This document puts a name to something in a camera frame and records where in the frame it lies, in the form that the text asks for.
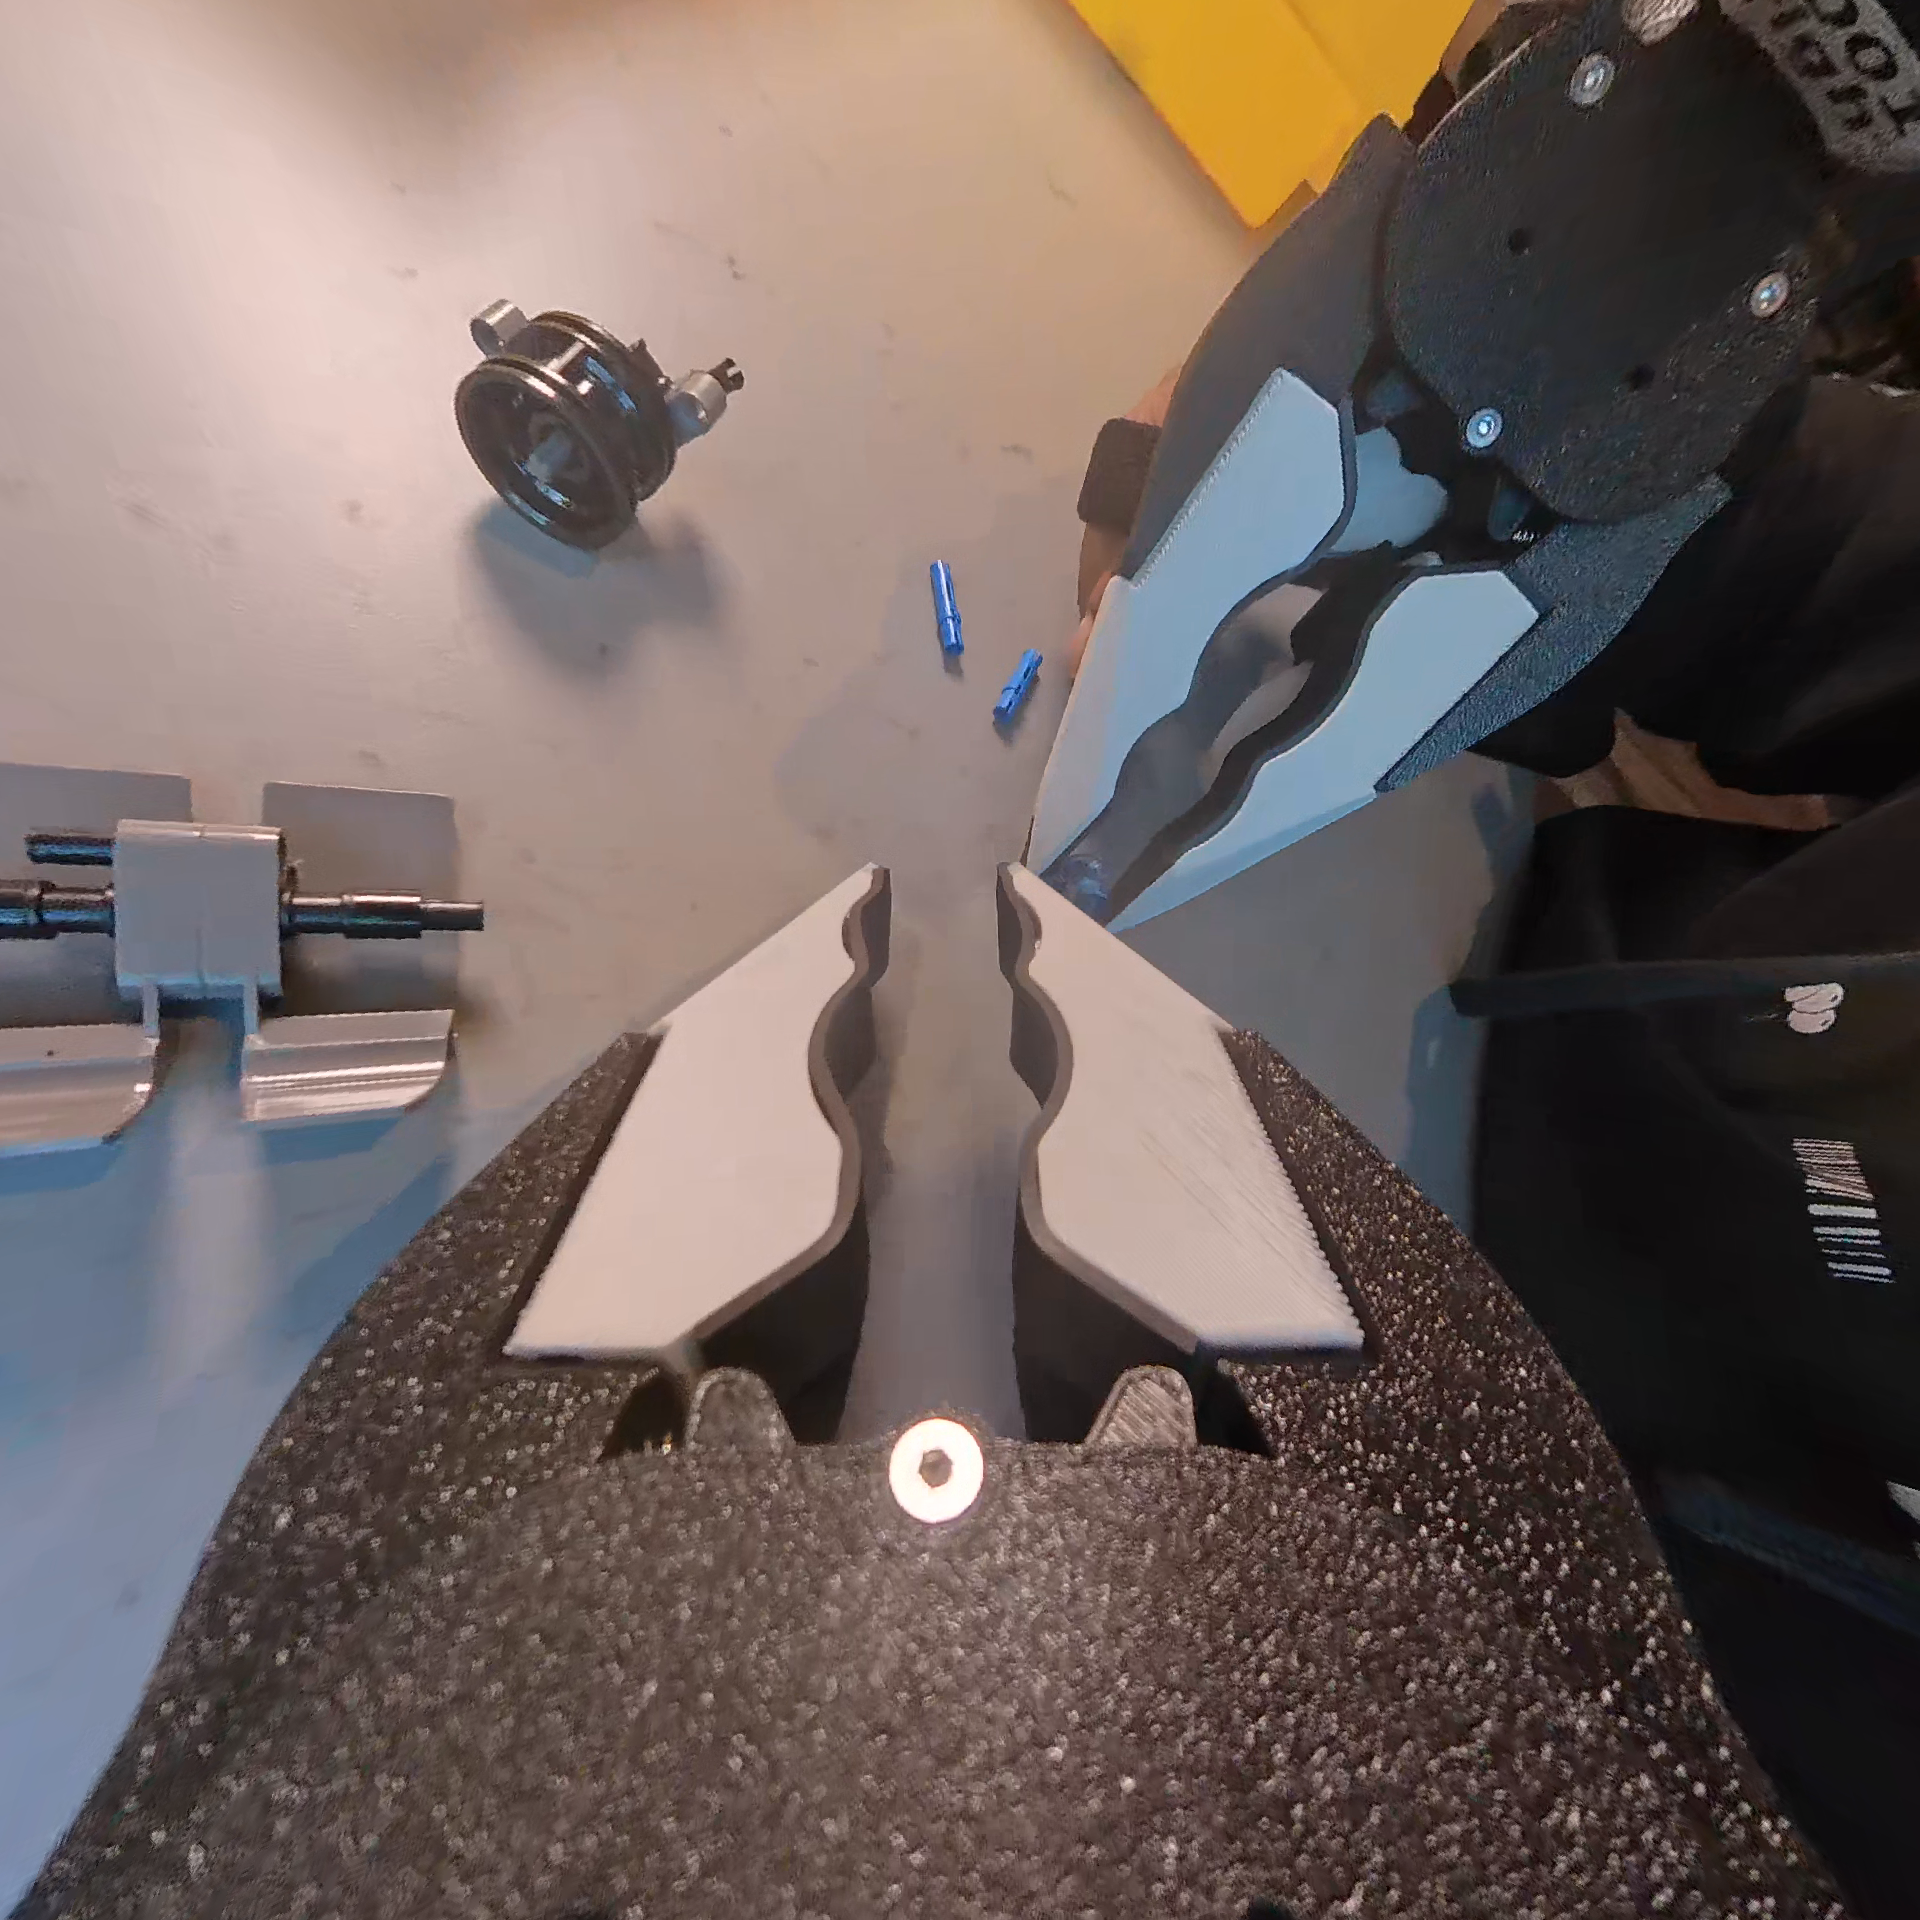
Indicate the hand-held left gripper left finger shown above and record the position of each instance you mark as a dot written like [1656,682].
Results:
[707,1182]

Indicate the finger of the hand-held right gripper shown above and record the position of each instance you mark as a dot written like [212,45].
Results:
[1199,525]
[1426,660]

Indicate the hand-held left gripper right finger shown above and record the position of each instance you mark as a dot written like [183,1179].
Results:
[1182,1182]

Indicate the small blue pin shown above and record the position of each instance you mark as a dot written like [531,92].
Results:
[1020,687]
[950,600]

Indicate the black toy wheel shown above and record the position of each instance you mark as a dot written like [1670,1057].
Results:
[569,437]

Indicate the yellow plastic bin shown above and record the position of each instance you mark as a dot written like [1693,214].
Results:
[1262,92]

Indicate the grey panel brick assembly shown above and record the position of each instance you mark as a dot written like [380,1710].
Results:
[195,901]

